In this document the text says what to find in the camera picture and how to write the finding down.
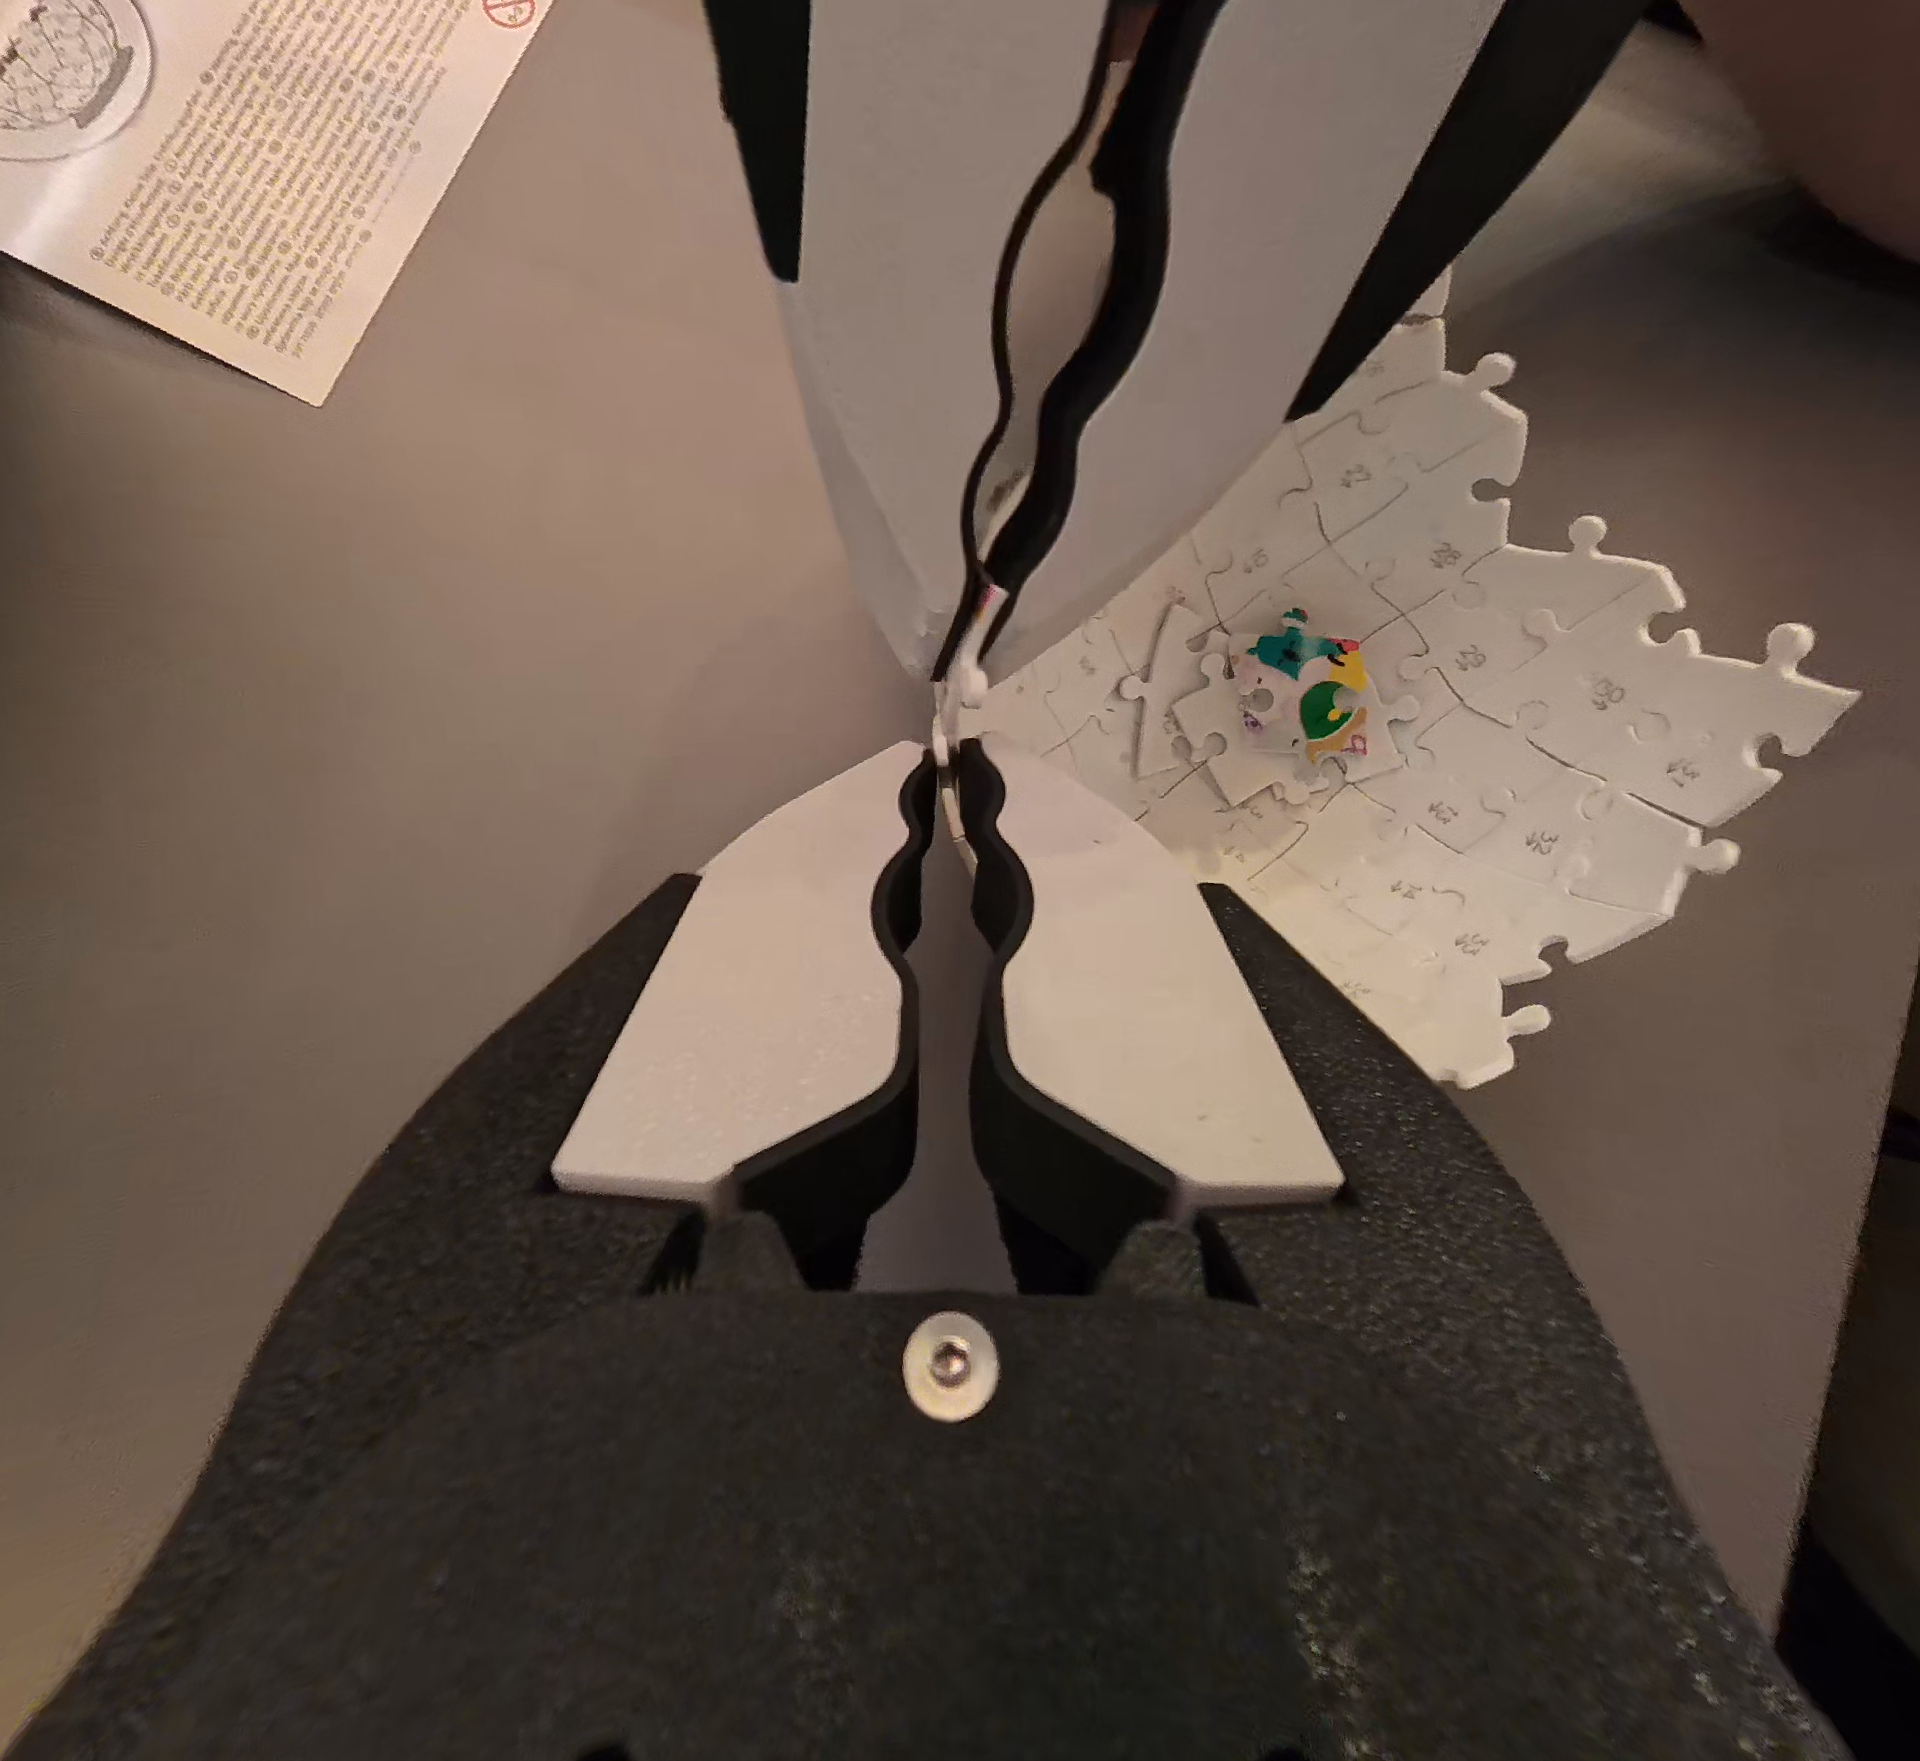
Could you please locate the white instruction leaflet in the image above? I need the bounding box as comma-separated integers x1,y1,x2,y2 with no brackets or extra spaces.
0,0,613,409

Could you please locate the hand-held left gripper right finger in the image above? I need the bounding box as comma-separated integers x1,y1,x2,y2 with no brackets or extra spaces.
959,735,1349,1210

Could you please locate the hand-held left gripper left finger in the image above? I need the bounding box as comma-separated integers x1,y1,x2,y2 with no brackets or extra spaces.
551,743,923,1210

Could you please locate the colourful loose puzzle piece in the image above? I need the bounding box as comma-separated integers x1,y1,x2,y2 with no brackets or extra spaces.
1236,605,1374,758

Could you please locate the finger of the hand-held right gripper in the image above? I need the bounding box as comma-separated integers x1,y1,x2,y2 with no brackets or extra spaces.
960,0,1522,681
777,0,1121,685

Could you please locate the person's right forearm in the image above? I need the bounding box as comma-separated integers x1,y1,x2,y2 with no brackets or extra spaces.
1661,0,1920,267

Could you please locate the white loose puzzle piece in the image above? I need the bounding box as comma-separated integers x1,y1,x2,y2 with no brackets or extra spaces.
1121,598,1209,786
1170,651,1316,807

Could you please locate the white half puzzle ball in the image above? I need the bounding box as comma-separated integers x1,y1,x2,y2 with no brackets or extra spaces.
929,268,1865,1091

